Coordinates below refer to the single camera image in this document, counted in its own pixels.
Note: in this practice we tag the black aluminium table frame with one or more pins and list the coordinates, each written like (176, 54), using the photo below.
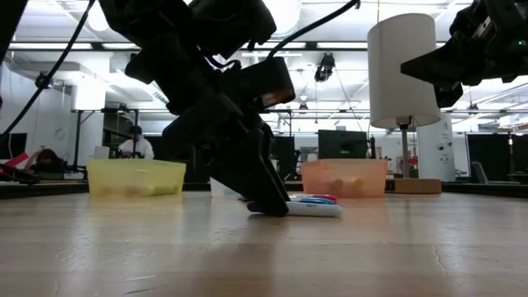
(49, 187)

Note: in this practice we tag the orange translucent plastic bin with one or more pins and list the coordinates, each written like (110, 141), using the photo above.
(344, 179)

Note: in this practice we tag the black ceiling spotlight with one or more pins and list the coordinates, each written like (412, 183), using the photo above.
(40, 78)
(324, 68)

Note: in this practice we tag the black background robot arm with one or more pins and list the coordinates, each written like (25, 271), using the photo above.
(20, 177)

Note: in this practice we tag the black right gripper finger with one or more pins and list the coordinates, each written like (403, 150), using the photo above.
(441, 62)

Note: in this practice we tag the light blue fine-tip marker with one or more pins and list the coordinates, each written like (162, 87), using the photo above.
(317, 201)

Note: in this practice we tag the white shade table lamp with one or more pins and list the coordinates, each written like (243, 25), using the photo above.
(402, 70)

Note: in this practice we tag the black partition panels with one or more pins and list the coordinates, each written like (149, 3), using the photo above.
(486, 152)
(284, 152)

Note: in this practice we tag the black overhead beam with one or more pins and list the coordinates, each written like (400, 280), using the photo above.
(330, 45)

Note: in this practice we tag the white column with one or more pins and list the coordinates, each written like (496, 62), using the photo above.
(437, 152)

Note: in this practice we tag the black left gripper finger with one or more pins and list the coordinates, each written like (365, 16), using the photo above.
(260, 177)

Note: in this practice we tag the yellow translucent plastic bin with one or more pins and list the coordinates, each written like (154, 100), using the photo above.
(136, 177)

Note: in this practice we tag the black monitor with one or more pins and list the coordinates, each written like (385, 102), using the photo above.
(342, 144)
(12, 146)

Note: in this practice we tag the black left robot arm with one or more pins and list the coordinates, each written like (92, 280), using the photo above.
(185, 24)

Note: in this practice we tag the red white object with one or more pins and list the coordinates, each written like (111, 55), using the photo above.
(20, 158)

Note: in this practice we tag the clear plastic bin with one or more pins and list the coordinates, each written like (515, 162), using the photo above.
(220, 190)

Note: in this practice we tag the red fine-tip marker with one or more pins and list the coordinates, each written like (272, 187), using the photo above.
(326, 196)

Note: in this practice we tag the person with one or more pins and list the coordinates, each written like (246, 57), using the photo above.
(47, 161)
(138, 147)

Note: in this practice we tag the grey office chair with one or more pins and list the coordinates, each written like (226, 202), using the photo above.
(482, 173)

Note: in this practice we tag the black background frame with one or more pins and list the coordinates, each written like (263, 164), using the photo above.
(103, 110)

